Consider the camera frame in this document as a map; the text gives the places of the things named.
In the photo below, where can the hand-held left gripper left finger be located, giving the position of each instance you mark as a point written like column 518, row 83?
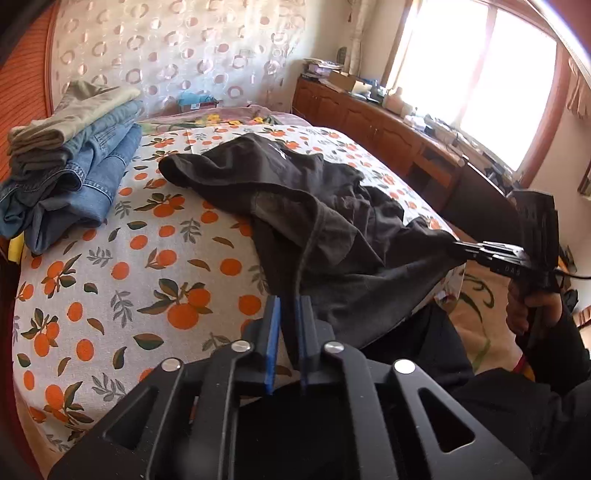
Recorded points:
column 273, row 344

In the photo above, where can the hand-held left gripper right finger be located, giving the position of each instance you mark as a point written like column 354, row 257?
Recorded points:
column 304, row 344

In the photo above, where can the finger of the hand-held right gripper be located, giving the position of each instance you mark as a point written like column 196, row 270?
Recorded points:
column 496, row 265
column 480, row 248

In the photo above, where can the black pants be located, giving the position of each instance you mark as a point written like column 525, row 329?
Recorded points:
column 332, row 240

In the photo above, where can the person's right forearm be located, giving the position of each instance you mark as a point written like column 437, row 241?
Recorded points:
column 570, row 350

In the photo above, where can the olive green folded pants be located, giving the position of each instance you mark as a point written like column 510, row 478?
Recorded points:
column 78, row 115

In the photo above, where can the person's right hand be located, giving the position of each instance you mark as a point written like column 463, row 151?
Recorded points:
column 519, row 309

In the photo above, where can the dark chair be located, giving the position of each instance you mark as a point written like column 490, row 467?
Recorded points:
column 480, row 198

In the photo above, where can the patterned floor rug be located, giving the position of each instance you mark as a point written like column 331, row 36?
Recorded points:
column 480, row 314

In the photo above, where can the orange fruit print bedsheet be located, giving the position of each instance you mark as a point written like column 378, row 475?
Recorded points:
column 138, row 286

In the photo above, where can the person's black clothing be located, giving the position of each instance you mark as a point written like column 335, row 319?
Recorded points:
column 498, row 415

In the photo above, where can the wooden cabinet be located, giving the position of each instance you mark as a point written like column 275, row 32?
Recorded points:
column 369, row 124

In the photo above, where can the window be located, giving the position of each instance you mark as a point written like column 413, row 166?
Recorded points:
column 475, row 69

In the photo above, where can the open cardboard box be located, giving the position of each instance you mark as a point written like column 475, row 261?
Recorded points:
column 346, row 83

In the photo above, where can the floral blanket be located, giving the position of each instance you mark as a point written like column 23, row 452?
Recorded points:
column 203, row 121

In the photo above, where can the stack of papers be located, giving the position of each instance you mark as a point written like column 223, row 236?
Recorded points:
column 318, row 67

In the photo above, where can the beige window curtain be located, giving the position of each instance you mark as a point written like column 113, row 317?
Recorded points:
column 364, row 32

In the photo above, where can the small cardboard box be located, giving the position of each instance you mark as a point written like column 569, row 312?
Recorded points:
column 207, row 105

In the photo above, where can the blue plastic bag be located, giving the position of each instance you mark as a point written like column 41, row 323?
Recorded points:
column 194, row 98

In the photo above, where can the yellow item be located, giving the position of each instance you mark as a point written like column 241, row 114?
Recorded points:
column 14, row 249

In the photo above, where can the circle pattern curtain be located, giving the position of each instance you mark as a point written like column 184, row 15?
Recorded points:
column 161, row 46

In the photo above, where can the orange wooden headboard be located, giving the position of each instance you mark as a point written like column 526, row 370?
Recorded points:
column 23, row 69

